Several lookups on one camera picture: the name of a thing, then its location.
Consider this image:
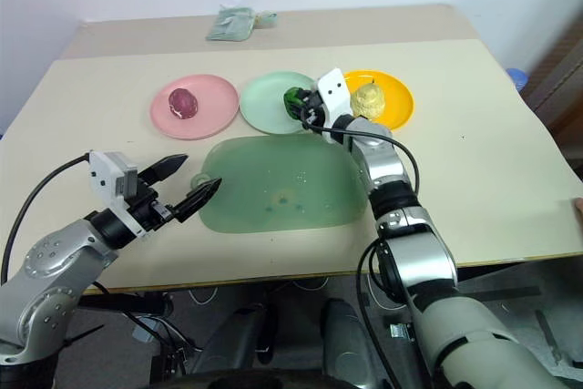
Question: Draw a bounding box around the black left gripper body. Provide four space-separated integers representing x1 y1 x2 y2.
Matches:
125 174 181 233

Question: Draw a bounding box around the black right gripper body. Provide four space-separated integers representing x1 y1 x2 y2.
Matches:
298 87 330 132

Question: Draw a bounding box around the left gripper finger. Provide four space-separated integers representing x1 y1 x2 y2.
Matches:
138 153 189 190
172 177 223 223

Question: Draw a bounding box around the green toy vegetable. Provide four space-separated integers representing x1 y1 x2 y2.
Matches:
282 86 312 119

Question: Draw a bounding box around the pale green round plate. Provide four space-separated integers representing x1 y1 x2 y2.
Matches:
239 70 327 135

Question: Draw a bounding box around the pink round plate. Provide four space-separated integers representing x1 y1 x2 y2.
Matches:
149 73 240 141

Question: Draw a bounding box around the yellow round plate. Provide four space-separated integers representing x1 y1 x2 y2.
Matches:
341 69 415 132

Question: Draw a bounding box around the pale yellow toy pear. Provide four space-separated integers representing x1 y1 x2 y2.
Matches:
349 80 387 120

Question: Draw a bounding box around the purple red toy food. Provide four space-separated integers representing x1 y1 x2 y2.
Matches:
168 87 199 120

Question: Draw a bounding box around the translucent green cutting mat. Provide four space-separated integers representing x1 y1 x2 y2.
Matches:
199 133 370 234

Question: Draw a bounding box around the small yellowish plastic packet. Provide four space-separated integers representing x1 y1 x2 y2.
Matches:
252 10 279 29

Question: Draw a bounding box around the green plastic bag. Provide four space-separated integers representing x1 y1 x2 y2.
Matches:
204 5 255 43

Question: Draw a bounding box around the dark grey rounded shape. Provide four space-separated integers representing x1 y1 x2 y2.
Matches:
195 304 280 376

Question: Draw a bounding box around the beige table board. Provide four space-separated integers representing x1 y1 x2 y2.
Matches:
0 37 583 292

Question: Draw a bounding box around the blue round object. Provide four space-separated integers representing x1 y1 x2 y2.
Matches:
505 67 529 89

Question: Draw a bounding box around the brown wooden furniture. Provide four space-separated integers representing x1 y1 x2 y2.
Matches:
518 10 583 153

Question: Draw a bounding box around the grey metal bar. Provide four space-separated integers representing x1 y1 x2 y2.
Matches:
534 309 564 365

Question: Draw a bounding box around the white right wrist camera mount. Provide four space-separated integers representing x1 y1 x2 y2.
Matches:
316 67 355 128

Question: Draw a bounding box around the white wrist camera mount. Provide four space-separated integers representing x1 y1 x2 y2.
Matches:
87 149 154 241
316 67 355 128

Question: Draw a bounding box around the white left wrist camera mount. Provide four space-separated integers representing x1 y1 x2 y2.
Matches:
87 149 154 241

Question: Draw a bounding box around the black table frame bar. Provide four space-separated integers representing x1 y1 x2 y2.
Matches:
77 292 175 318

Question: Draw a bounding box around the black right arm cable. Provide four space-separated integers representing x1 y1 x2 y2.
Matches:
301 119 419 389

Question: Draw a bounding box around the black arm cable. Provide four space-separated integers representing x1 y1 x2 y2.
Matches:
301 119 419 389
0 154 92 285

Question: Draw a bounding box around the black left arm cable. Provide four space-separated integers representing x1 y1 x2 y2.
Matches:
0 154 92 285

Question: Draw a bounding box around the small metal bracket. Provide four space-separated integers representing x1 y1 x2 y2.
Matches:
390 322 418 343

